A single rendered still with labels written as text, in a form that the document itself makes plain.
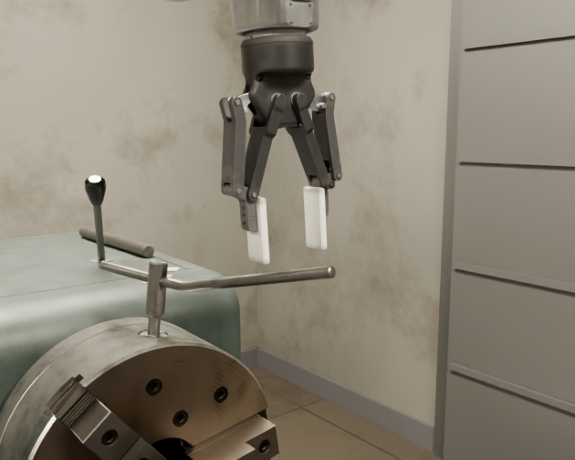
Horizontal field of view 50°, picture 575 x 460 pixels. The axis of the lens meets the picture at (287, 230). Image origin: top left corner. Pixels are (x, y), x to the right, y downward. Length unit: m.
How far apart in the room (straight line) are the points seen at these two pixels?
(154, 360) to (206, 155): 2.90
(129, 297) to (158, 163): 2.56
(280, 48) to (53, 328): 0.45
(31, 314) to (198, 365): 0.23
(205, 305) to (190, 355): 0.20
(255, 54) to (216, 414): 0.42
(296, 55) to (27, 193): 2.61
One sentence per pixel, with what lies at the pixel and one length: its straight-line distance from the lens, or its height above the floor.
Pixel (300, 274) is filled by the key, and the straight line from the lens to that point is 0.59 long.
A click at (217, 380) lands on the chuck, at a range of 0.75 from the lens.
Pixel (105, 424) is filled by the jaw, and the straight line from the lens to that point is 0.66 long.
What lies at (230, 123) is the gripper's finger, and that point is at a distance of 0.62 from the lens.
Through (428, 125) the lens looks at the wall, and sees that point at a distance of 2.82.
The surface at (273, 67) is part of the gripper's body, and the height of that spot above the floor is 1.53.
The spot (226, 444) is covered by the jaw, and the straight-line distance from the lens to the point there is 0.76.
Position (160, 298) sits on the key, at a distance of 0.72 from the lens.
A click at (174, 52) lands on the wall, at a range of 3.48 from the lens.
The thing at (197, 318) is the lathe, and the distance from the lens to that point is 0.90.
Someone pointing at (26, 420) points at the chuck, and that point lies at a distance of 0.73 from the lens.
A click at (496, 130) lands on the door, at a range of 2.56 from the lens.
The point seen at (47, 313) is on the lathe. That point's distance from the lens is 0.84.
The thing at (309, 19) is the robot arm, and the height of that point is 1.58.
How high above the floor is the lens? 1.47
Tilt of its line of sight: 9 degrees down
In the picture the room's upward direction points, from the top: straight up
